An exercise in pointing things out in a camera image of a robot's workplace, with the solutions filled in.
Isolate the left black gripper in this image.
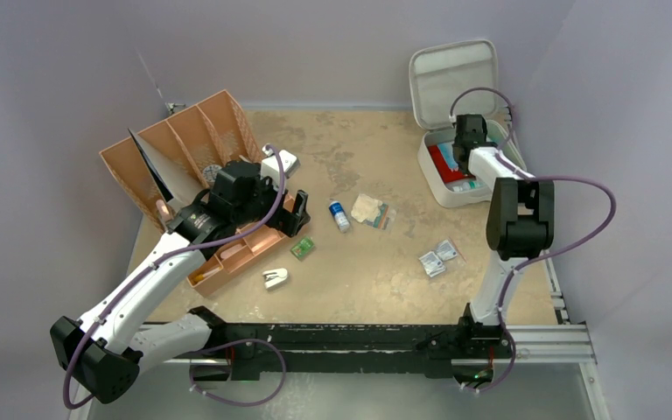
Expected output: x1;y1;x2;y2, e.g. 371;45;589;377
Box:
233;169;308;237

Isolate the red first aid pouch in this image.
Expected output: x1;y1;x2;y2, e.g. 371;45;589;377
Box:
427;144;467;184

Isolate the white plastic bottle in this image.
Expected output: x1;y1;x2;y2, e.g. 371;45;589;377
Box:
446;179;486;193

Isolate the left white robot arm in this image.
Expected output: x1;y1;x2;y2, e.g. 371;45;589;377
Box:
50;153;310;410

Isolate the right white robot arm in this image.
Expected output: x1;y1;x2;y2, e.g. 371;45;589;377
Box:
452;114;555;356

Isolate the green small box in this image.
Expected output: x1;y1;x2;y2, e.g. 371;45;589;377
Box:
290;236;315;261

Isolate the blue white bandage roll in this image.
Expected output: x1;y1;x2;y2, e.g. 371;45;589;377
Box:
328;200;351;233

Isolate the grey open storage case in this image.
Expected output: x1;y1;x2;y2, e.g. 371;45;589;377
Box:
409;39;511;208

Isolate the pink desk tray organizer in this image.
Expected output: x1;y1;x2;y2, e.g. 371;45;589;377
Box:
186;226;292;297

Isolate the white stapler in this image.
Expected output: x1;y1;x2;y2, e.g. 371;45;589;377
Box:
262;268;289;291

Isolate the beige gauze wrap packet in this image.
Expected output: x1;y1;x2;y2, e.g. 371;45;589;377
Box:
350;193;396;230

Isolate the blue grey tape roll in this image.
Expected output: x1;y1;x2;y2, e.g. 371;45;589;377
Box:
202;164;222;187

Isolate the pink file organizer rack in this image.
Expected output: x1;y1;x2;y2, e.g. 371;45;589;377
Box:
100;90;263;231

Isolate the dark folder in rack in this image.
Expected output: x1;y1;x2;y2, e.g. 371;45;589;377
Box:
128;129;173;202

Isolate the alcohol pad sachet pair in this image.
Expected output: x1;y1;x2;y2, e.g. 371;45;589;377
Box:
419;251;446;278

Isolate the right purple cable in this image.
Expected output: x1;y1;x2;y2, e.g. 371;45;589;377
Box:
449;87;618;396

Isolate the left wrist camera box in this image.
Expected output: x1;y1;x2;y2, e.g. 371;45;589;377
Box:
260;144;300;184

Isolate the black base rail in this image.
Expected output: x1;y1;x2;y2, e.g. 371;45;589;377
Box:
189;306;515;384

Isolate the base loop purple cable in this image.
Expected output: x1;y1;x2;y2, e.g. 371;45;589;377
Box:
187;338;288;408

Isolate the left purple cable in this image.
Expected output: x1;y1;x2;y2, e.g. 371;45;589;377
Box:
62;144;288;410

